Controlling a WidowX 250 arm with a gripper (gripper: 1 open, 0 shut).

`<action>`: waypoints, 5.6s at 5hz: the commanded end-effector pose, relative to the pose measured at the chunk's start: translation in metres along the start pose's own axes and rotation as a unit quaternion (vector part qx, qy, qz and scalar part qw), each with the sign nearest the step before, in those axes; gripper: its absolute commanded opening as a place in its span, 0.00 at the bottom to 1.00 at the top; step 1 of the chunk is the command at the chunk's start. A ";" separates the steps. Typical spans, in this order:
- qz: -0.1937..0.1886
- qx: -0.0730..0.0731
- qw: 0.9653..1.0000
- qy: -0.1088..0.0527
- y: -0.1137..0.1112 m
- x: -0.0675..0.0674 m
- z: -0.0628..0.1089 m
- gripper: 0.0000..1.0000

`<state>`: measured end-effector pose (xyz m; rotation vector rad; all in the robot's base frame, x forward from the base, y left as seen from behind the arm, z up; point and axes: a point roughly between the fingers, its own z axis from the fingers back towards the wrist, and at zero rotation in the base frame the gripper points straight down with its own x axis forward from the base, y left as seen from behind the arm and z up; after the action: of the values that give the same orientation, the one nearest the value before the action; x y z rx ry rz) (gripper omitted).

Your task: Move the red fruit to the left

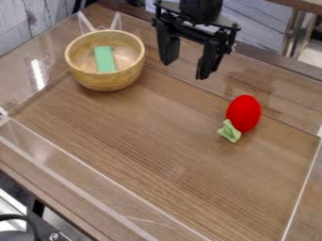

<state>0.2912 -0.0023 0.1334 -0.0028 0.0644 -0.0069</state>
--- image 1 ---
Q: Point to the clear acrylic tray walls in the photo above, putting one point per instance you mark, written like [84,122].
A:
[130,162]

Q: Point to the wooden bowl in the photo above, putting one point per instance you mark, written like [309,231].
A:
[128,55]

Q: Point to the black metal frame bracket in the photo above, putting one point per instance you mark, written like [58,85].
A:
[47,232]

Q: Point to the green rectangular block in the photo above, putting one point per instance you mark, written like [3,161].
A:
[104,59]

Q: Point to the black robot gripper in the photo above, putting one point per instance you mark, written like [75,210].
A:
[195,20]

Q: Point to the metal table leg background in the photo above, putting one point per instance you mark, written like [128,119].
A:
[298,33]

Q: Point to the red plush fruit green leaves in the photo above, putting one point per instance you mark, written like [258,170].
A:
[242,117]

